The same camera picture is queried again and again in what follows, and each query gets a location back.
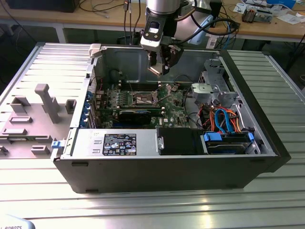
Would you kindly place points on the wooden workbench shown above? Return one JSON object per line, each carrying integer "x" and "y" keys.
{"x": 71, "y": 20}

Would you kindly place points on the grey parts rack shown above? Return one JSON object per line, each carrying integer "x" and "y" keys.
{"x": 31, "y": 133}

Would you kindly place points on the green motherboard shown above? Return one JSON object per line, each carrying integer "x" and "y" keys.
{"x": 176, "y": 112}

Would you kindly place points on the blue cardboard box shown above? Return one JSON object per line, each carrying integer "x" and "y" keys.
{"x": 281, "y": 2}

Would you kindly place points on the green RAM stick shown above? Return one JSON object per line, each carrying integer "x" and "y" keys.
{"x": 35, "y": 138}

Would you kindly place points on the silver CPU chip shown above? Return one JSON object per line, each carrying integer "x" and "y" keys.
{"x": 156, "y": 69}

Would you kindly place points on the CPU socket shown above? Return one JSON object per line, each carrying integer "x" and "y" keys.
{"x": 143, "y": 98}

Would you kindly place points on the brown coil device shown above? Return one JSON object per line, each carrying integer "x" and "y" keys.
{"x": 249, "y": 15}

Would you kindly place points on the silver metal drive cage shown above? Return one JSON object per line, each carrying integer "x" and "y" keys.
{"x": 207, "y": 89}

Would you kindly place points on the pale teach pendant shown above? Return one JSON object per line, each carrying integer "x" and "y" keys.
{"x": 14, "y": 223}

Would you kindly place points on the grey electronic device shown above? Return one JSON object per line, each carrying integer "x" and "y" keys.
{"x": 264, "y": 16}

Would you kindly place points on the metal locking lever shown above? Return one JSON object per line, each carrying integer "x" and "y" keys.
{"x": 129, "y": 86}
{"x": 165, "y": 96}

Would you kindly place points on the white plastic case latch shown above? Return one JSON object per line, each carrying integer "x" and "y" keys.
{"x": 95, "y": 50}

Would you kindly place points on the white paper stack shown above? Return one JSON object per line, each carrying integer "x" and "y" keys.
{"x": 289, "y": 19}

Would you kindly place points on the black box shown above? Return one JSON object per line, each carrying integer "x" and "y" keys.
{"x": 35, "y": 4}

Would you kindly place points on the blue plastic case latch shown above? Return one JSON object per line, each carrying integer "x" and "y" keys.
{"x": 56, "y": 144}

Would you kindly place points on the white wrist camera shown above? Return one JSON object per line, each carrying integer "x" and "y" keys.
{"x": 152, "y": 38}

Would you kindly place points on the black power adapter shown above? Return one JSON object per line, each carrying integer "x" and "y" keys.
{"x": 234, "y": 25}

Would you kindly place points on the hard disk in blue carrier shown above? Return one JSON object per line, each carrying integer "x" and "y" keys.
{"x": 224, "y": 146}

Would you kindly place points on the black PC case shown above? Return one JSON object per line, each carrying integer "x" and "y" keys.
{"x": 166, "y": 174}

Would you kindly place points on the silver power supply unit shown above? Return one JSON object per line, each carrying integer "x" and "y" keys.
{"x": 90, "y": 143}

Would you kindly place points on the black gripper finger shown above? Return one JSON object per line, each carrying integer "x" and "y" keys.
{"x": 152, "y": 58}
{"x": 170, "y": 57}

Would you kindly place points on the white paper tag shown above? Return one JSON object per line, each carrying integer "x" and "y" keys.
{"x": 211, "y": 43}

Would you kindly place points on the black graphics card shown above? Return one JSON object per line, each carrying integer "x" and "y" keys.
{"x": 134, "y": 117}

